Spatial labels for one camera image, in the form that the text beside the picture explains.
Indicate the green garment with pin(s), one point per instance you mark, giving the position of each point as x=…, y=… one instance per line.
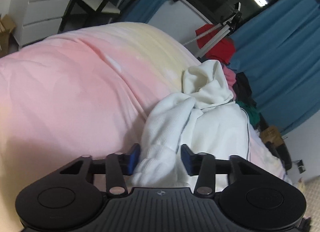
x=252, y=112

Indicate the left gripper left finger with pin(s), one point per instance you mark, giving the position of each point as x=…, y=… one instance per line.
x=119, y=165

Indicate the pink garment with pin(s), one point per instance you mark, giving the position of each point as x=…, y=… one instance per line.
x=230, y=78

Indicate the wall power socket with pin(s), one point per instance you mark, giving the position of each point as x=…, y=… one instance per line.
x=301, y=166

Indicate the white drawer cabinet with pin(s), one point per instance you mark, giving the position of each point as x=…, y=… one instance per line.
x=36, y=19

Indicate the black garment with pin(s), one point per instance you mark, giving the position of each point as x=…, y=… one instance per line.
x=243, y=90

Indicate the blue curtain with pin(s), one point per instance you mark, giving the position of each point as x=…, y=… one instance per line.
x=276, y=47

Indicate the cardboard box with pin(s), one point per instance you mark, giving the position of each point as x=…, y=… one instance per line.
x=7, y=27

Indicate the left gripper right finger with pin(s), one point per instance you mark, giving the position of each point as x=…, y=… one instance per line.
x=201, y=165

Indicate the brown paper bag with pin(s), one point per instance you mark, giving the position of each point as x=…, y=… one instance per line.
x=272, y=135

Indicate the white zip hoodie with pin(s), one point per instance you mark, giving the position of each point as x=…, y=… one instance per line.
x=203, y=116

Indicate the pastel rainbow duvet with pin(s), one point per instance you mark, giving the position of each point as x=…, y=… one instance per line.
x=83, y=92

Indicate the red garment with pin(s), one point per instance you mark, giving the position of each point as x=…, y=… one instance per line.
x=223, y=51

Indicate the black chair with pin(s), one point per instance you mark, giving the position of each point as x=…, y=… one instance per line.
x=92, y=8

